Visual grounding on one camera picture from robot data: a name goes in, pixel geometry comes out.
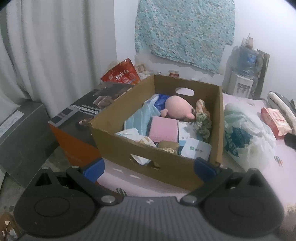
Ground red snack bag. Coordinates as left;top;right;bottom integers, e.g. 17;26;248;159
100;58;141;84

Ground crumpled white plastic bag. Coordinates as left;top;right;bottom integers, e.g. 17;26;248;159
135;62;151;80

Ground black and orange appliance box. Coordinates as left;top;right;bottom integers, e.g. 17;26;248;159
48;82;136;167

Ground brown cardboard box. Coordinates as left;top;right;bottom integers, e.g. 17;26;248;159
89;74;224;190

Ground white water dispenser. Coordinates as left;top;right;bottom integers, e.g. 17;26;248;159
228;72;253;98

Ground green floral scrunchie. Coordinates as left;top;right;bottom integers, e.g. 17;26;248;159
195;99;212;142

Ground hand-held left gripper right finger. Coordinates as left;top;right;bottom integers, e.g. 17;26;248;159
180;157;266;206

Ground pink plush toy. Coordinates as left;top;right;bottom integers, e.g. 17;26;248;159
161;95;196;121

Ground gold tissue packet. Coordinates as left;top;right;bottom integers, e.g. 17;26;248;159
157;140;179;154

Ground brown patterned bag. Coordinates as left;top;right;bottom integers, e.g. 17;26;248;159
0;212;22;241

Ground pink soft packet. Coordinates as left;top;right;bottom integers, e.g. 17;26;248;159
149;116;178;142

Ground floral wall cloth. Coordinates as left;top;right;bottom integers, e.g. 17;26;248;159
134;0;236;73

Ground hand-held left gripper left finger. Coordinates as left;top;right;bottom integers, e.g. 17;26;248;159
35;158;118;206

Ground pink wet wipes packet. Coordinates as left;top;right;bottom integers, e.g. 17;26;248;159
261;107;292;139

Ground blue checked towel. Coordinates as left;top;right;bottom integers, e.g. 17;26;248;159
124;102;167;137

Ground white curtain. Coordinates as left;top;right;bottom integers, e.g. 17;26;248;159
0;0;118;109

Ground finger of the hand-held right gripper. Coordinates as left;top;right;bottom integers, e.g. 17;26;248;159
285;132;296;149

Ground patterned paper bag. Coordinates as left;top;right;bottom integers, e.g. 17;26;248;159
252;50;270;99

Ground white crumpled packet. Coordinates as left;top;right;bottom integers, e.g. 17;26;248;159
115;128;156;165

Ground blue bandage box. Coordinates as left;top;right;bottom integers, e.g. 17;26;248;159
180;138;212;160

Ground large water bottle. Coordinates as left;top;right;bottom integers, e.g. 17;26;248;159
238;46;259;79

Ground grey storage box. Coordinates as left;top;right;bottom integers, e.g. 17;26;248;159
0;102;58;188

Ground blue tissue packet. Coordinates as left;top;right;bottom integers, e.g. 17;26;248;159
144;94;171;109

